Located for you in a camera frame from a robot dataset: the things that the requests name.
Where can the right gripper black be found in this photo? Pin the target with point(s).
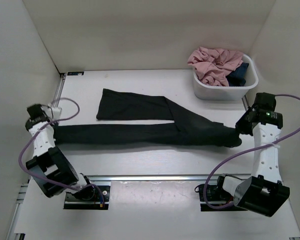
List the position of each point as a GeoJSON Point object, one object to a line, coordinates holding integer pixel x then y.
{"type": "Point", "coordinates": [240, 125]}

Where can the black trousers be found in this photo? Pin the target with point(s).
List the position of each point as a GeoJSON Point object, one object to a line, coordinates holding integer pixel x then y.
{"type": "Point", "coordinates": [183, 127]}

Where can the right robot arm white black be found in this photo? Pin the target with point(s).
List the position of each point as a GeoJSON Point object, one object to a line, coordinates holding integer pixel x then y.
{"type": "Point", "coordinates": [263, 192]}

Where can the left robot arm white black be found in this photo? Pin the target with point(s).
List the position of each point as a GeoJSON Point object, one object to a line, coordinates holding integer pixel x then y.
{"type": "Point", "coordinates": [48, 163]}

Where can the navy blue garment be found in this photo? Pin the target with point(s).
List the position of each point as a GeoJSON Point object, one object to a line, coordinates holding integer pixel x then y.
{"type": "Point", "coordinates": [237, 78]}

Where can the pink crumpled garment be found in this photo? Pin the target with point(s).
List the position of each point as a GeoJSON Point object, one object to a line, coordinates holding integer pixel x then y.
{"type": "Point", "coordinates": [211, 66]}

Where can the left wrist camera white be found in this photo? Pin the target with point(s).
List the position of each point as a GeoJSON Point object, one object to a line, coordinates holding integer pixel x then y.
{"type": "Point", "coordinates": [52, 112]}

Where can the aluminium frame rail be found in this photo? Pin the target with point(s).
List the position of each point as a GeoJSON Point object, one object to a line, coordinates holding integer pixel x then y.
{"type": "Point", "coordinates": [41, 138]}

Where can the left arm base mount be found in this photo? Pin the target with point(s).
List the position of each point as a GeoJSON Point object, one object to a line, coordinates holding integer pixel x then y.
{"type": "Point", "coordinates": [90, 198]}

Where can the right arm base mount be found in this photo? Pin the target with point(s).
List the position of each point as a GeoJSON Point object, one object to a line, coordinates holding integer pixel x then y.
{"type": "Point", "coordinates": [216, 198]}

